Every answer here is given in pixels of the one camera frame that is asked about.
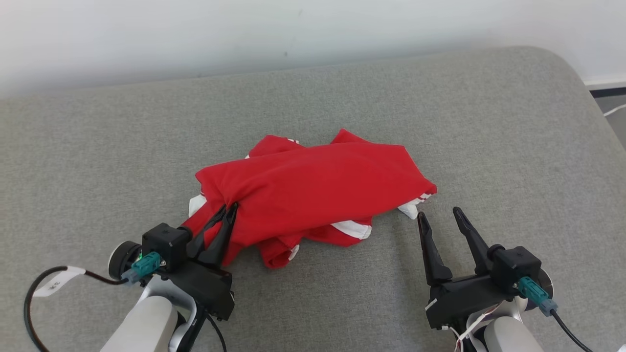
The teal right camera connector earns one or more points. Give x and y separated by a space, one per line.
535 293

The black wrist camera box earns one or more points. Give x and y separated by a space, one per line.
164 242
516 264

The red Bulls 23 shorts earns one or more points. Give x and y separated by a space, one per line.
318 186

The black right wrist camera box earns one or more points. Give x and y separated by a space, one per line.
516 264

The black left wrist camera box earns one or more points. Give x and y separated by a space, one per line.
164 242

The teal camera connector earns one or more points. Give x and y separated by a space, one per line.
145 265
535 293

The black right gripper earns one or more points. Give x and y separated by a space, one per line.
464 296

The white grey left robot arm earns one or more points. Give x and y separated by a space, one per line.
146 322

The teal left camera connector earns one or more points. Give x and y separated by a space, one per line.
145 265

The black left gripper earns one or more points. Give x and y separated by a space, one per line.
208 288

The red jersey white sleeves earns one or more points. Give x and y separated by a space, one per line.
274 145

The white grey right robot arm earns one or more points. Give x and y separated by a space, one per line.
508 337

